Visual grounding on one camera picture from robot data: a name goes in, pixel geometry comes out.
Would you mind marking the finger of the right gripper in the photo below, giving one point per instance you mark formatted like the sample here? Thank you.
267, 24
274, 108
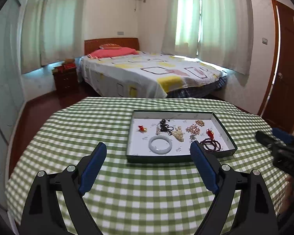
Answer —
282, 135
265, 140

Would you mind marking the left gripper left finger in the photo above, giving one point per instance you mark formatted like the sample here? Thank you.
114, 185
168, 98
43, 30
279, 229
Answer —
42, 213

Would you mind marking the gold pearl brooch cluster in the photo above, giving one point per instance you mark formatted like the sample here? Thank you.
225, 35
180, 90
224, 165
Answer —
193, 129

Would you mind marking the red tassel gold charm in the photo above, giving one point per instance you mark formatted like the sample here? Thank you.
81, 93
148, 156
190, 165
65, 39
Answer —
142, 129

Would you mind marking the green jewelry tray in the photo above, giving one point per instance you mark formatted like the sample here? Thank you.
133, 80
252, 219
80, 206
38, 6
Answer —
173, 125

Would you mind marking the right hand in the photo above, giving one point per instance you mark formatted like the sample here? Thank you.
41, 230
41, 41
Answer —
288, 195

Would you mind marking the brown wooden door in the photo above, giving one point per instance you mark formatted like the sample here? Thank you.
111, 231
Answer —
277, 107

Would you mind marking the red knot gold pendant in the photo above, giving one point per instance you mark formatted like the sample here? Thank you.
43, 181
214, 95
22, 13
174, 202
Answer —
210, 134

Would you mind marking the white jade bangle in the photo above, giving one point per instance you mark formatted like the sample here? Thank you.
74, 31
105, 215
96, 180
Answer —
160, 144

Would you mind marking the bed with patterned sheet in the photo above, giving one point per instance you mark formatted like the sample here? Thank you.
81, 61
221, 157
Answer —
148, 75

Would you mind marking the right white curtain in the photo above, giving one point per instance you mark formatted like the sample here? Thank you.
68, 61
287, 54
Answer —
218, 32

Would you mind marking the white curtain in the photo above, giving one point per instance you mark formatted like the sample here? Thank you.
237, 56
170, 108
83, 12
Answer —
51, 32
218, 32

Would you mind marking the white wardrobe door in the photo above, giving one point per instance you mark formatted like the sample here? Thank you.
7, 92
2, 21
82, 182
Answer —
11, 93

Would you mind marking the dark wooden nightstand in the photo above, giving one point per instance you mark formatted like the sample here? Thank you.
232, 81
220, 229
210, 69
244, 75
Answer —
66, 82

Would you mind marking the red boxes on nightstand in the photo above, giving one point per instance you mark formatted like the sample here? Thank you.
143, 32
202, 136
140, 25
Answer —
67, 64

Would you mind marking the pink pillow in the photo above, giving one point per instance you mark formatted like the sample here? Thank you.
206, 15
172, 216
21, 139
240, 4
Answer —
112, 50

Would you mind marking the left white curtain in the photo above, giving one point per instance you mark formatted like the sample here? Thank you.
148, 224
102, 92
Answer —
51, 32

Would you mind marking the wall light switch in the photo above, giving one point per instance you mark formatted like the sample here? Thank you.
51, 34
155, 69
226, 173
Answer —
265, 41

